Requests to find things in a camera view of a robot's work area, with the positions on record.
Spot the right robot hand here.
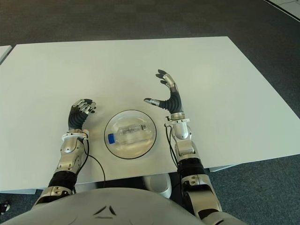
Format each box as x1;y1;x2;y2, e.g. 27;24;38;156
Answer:
143;68;183;115

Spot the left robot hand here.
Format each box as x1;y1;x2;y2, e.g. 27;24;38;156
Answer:
67;98;98;129

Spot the clear water bottle blue cap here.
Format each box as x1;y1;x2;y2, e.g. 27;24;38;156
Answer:
107;123;153;150

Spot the white plate black rim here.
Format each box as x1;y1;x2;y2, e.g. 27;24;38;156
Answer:
104;109;157;159

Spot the white round base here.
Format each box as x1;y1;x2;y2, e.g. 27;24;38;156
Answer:
142;174;173;199

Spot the white side table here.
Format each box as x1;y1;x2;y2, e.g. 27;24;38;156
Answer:
0;45;12;65

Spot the grey robot torso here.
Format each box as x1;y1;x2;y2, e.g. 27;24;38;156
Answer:
0;188;300;225

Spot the black caster stand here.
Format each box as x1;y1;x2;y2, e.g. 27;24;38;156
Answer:
0;200;11;214

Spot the white flat panel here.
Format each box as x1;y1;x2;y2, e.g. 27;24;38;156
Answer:
263;0;300;18

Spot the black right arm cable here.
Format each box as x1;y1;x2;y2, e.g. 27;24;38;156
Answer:
165;116;182;188

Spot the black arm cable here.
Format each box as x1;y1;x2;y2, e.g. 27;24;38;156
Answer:
165;116;182;188
74;137;106;194

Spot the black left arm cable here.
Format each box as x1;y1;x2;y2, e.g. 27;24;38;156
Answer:
74;137;106;194

